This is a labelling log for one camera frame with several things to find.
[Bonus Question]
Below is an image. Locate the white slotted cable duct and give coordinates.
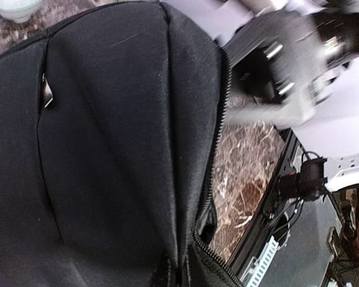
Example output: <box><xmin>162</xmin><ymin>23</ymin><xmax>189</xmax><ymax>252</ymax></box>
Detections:
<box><xmin>241</xmin><ymin>236</ymin><xmax>279</xmax><ymax>287</ymax></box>

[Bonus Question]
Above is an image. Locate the small white blue bowl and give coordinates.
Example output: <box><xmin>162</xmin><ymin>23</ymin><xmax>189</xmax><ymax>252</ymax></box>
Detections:
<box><xmin>0</xmin><ymin>0</ymin><xmax>42</xmax><ymax>24</ymax></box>

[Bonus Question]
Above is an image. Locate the black student backpack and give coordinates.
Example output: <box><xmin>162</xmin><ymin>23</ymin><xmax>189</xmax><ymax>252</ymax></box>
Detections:
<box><xmin>0</xmin><ymin>1</ymin><xmax>241</xmax><ymax>286</ymax></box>

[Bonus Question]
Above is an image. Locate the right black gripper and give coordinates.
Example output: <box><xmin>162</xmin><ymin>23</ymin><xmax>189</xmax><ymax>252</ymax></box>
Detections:
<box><xmin>227</xmin><ymin>8</ymin><xmax>348</xmax><ymax>120</ymax></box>

